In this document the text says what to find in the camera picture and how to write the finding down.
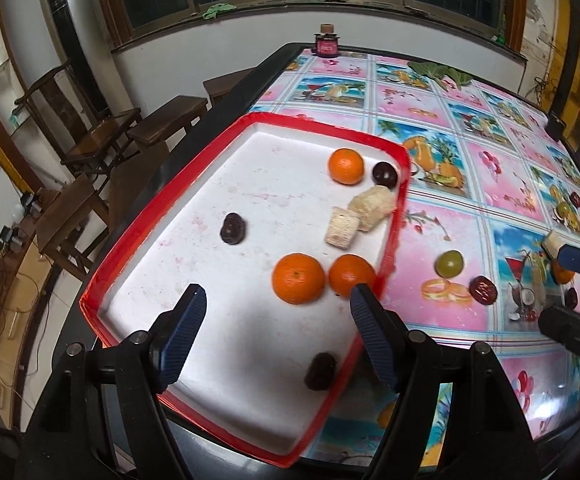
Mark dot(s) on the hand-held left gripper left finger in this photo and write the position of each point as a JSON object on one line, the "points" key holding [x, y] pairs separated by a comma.
{"points": [[185, 332]]}

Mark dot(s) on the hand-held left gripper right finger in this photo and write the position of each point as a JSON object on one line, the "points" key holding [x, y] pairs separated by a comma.
{"points": [[375, 332]]}

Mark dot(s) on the orange mandarin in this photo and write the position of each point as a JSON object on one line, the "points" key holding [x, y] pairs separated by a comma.
{"points": [[350, 271], [297, 278], [346, 166], [562, 273]]}

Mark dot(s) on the dark red jujube date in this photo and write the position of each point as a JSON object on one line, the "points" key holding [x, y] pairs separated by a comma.
{"points": [[232, 227], [571, 297], [320, 371], [385, 174], [483, 289], [576, 199]]}

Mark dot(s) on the red-rimmed white tray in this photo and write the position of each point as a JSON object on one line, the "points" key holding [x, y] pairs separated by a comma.
{"points": [[230, 320]]}

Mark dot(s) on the green grape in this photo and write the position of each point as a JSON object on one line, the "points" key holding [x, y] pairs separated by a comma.
{"points": [[564, 208], [449, 263]]}

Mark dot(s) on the large beige puffed rice roll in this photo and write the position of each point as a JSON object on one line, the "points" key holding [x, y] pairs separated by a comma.
{"points": [[372, 208]]}

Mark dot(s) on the small black box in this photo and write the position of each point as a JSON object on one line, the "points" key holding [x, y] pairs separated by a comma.
{"points": [[555, 127]]}

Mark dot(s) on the dark wooden stool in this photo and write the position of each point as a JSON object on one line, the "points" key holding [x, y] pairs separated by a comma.
{"points": [[65, 210], [227, 82], [167, 117], [135, 180]]}

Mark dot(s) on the wooden side desk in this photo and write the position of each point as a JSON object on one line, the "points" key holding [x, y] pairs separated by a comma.
{"points": [[15, 310]]}

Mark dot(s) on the wooden armchair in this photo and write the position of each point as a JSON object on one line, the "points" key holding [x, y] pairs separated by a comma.
{"points": [[100, 132]]}

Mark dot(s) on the green leaves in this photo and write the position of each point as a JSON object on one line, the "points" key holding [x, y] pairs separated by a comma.
{"points": [[440, 72]]}

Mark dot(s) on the dark red jar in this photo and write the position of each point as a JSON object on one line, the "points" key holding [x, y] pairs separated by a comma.
{"points": [[326, 42]]}

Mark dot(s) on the white standing air conditioner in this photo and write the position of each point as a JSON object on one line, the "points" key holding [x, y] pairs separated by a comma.
{"points": [[70, 35]]}

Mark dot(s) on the green cloth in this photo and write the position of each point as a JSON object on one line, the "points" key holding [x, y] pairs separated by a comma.
{"points": [[217, 9]]}

